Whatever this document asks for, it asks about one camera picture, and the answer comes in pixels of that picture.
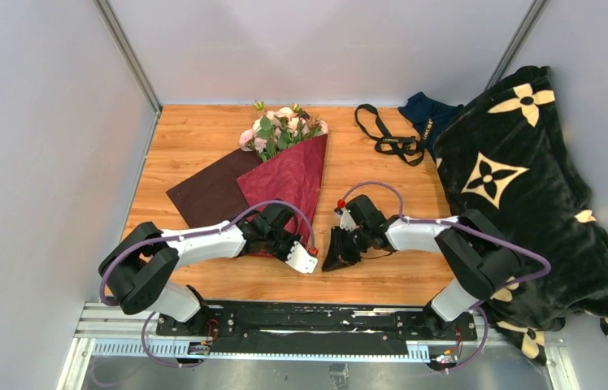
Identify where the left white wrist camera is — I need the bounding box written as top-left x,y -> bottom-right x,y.
285,241 -> 318,274

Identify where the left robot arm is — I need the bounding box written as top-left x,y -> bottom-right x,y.
98,200 -> 318,336

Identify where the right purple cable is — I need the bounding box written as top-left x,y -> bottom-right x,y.
336,180 -> 553,372

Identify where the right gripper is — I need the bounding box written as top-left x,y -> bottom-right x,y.
323,224 -> 372,271

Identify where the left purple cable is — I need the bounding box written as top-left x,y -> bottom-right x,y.
98,200 -> 320,371

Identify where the aluminium rail frame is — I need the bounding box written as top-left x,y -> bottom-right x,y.
56,302 -> 580,390

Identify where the dark blue cloth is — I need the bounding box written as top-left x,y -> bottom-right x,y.
398,92 -> 464,161

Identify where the black strap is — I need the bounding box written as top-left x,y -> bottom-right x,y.
354,103 -> 434,168

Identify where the black blanket with cream flowers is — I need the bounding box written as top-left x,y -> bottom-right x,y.
433,66 -> 608,365

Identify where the dark red wrapping paper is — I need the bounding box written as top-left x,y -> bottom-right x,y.
166,134 -> 328,249

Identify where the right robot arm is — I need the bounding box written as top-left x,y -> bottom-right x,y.
322,195 -> 523,340

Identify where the purple cable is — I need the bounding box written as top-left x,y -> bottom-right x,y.
336,180 -> 553,372
98,200 -> 320,371

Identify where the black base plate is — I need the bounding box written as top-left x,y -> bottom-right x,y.
156,301 -> 477,357

